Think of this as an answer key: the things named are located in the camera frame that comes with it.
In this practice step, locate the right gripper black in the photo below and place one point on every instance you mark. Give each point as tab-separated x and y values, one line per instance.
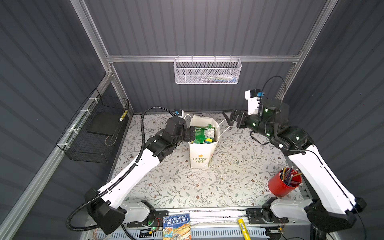
240	114

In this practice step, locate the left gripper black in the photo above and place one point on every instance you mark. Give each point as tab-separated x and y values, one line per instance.
187	136

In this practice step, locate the green snack bag front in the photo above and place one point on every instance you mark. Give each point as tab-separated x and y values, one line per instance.
204	135

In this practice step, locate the white paper bag floral print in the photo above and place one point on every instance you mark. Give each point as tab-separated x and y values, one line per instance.
201	154

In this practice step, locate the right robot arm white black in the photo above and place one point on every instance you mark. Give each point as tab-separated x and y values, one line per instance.
334	207

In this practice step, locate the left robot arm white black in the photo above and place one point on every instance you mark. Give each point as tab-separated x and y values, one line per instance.
111	210

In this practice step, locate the yellow item in black basket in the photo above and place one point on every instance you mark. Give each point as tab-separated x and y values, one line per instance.
123	115

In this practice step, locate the red pencil cup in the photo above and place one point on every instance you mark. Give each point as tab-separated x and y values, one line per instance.
285	181

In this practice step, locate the black pad in basket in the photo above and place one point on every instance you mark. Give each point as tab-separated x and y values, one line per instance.
105	124

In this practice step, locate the paperback book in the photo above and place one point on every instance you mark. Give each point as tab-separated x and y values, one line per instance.
177	227

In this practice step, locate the yellow marker tube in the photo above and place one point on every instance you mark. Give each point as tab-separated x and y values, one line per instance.
244	229

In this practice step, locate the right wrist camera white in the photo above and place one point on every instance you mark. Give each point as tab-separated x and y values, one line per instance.
254	98

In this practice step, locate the white wire mesh basket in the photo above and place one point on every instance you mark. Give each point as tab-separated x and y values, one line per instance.
210	71

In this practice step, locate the black wire basket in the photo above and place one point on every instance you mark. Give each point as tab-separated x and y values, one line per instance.
79	145

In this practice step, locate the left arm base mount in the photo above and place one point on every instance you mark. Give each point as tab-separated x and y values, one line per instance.
154	221

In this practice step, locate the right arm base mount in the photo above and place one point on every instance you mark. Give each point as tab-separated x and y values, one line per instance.
263	216

